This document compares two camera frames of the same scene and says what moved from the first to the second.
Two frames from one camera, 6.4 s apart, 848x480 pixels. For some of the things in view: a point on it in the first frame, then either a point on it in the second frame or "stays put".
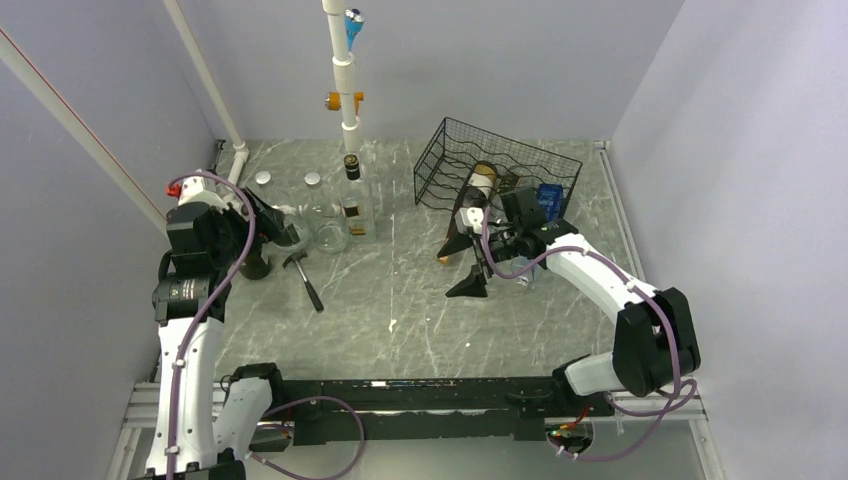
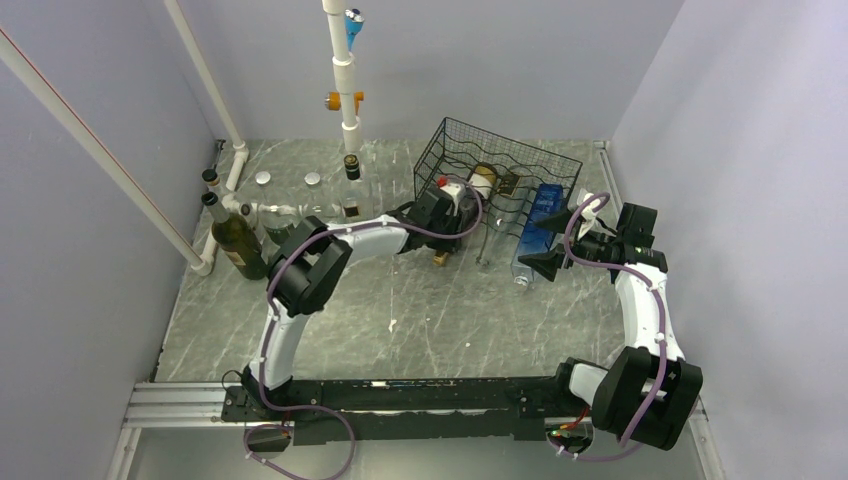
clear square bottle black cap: x=358 y=204 stays put
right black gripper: x=473 y=285 → x=546 y=263
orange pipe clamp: x=334 y=100 stays put
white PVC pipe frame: x=342 y=62 stays put
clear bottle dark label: x=326 y=216 stays put
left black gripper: x=270 y=227 → x=450 y=218
